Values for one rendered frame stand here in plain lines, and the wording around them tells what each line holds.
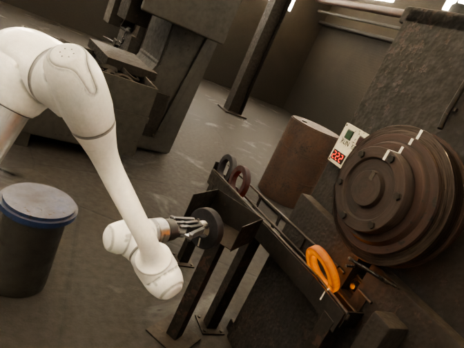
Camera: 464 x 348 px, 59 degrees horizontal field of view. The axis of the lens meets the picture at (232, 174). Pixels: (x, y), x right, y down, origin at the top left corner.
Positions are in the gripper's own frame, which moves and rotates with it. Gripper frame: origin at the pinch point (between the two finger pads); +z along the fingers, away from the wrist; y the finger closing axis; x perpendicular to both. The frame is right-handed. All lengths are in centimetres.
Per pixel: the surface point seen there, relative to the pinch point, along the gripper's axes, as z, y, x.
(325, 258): 23.4, 37.3, 7.6
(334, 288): 26, 45, -1
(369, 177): 19, 39, 42
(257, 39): 509, -452, 53
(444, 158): 24, 54, 57
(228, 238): 23.2, -4.1, -13.1
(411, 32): 60, 11, 90
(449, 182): 22, 59, 52
